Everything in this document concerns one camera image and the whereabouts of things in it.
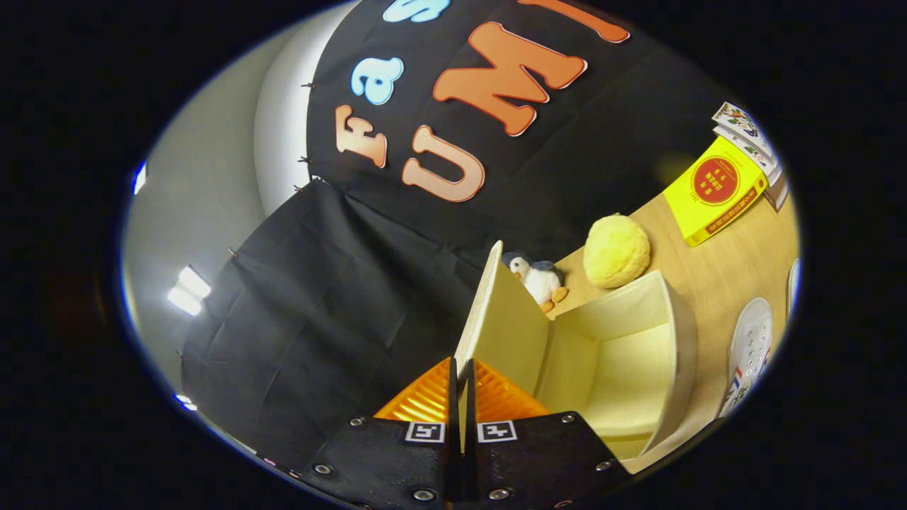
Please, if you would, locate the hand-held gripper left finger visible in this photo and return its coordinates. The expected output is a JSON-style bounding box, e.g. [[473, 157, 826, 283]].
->
[[301, 356, 461, 510]]

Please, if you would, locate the yellow round plush toy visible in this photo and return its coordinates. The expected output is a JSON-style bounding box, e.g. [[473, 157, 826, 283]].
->
[[583, 214, 651, 289]]

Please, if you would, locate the white canvas shoe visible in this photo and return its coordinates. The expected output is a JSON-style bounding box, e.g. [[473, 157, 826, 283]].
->
[[718, 297, 773, 419], [785, 258, 802, 319]]

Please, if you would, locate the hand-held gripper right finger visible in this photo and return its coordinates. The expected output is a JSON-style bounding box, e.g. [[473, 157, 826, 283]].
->
[[464, 358, 633, 510]]

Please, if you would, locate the penguin plush toy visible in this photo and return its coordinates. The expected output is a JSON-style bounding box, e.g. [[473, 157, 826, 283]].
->
[[502, 251, 569, 314]]

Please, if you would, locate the ceiling light panel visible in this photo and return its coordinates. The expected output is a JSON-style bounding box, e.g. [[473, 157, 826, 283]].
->
[[168, 266, 212, 317]]

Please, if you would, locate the cream storage box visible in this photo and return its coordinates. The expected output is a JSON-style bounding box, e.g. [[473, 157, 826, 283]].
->
[[453, 239, 700, 475]]

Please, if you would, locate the yellow book with red circle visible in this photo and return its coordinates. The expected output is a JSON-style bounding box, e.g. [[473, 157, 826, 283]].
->
[[663, 136, 769, 247]]

